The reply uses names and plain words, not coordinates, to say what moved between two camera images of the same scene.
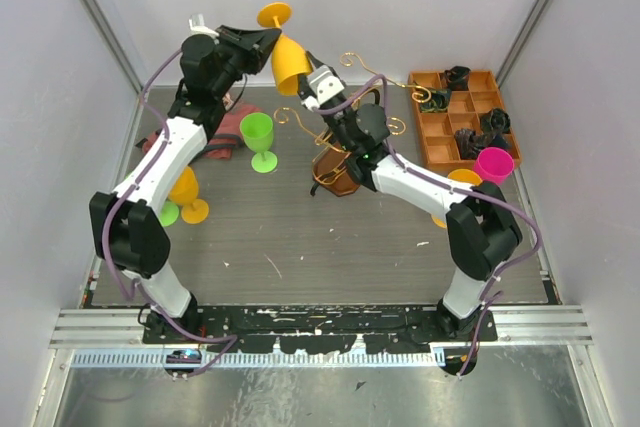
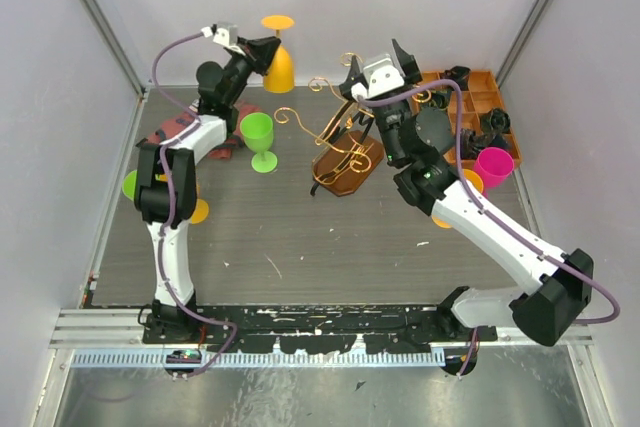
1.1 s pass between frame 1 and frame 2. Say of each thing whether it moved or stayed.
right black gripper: moved
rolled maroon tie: stayed
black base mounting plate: stayed
